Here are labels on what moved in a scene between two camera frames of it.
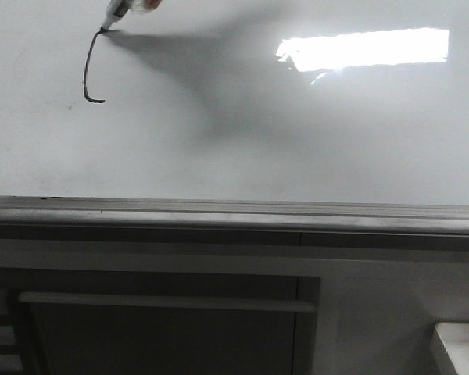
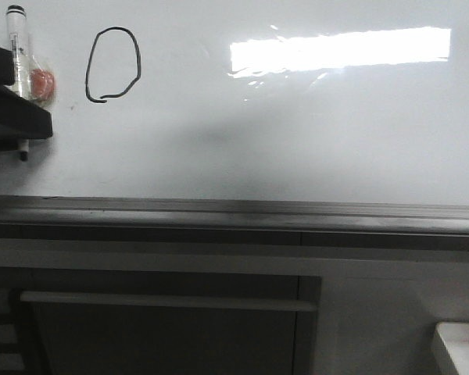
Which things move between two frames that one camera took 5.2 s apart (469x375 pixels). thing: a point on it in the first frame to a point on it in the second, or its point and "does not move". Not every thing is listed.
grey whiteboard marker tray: [286, 223] does not move
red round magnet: [152, 5] to [42, 83]
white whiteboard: [302, 101] does not move
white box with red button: [464, 343] does not move
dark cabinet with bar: [205, 323] does not move
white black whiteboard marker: [116, 10] to [16, 36]
